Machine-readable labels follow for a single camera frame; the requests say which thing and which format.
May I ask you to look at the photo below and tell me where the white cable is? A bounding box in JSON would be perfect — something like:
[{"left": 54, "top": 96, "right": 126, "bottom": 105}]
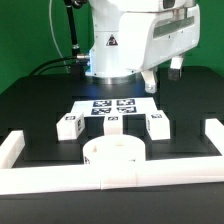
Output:
[{"left": 48, "top": 0, "right": 71, "bottom": 74}]

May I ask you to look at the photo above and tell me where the white U-shaped fence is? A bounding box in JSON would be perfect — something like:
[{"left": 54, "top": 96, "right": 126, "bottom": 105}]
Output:
[{"left": 0, "top": 118, "right": 224, "bottom": 195}]

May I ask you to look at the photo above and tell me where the white marker tag sheet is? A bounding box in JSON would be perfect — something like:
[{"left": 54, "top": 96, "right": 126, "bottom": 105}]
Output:
[{"left": 71, "top": 97, "right": 157, "bottom": 117}]

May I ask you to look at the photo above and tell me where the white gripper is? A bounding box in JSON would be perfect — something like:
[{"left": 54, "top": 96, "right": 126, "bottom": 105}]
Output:
[{"left": 120, "top": 5, "right": 200, "bottom": 94}]

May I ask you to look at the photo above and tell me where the black cable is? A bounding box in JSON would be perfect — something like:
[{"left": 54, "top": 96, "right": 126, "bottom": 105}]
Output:
[
  {"left": 28, "top": 55, "right": 90, "bottom": 76},
  {"left": 38, "top": 62, "right": 88, "bottom": 76}
]

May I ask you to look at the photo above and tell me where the white round stool seat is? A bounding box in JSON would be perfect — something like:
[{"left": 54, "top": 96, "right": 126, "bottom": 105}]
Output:
[{"left": 83, "top": 134, "right": 146, "bottom": 164}]

